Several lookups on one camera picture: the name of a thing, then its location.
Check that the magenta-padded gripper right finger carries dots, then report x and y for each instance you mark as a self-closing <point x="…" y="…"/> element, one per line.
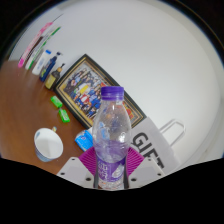
<point x="145" y="168"/>

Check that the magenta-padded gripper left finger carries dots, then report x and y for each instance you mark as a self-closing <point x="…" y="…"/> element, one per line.
<point x="75" y="170"/>

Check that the clear purple-capped water bottle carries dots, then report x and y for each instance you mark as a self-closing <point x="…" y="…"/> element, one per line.
<point x="111" y="133"/>

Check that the white paper gift bag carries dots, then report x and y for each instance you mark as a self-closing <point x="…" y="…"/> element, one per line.
<point x="151" y="146"/>

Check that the blue tissue pack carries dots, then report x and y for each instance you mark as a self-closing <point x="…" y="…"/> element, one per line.
<point x="84" y="140"/>

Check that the small green packet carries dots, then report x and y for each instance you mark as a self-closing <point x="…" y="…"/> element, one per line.
<point x="56" y="102"/>
<point x="64" y="115"/>

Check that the framed group photo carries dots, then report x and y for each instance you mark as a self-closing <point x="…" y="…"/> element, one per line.
<point x="86" y="90"/>

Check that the dark amber bottle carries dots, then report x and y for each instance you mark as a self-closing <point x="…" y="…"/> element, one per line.
<point x="52" y="79"/>

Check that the dark blue pump bottle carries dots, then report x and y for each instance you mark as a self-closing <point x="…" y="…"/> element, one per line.
<point x="48" y="68"/>

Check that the white bottle with blue cap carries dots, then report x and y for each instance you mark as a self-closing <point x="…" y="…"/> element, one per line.
<point x="40" y="63"/>

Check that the tall green and white box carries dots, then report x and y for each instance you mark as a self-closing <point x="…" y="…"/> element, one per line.
<point x="41" y="50"/>

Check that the tall pink box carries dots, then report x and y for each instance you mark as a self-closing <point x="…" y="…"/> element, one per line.
<point x="33" y="46"/>

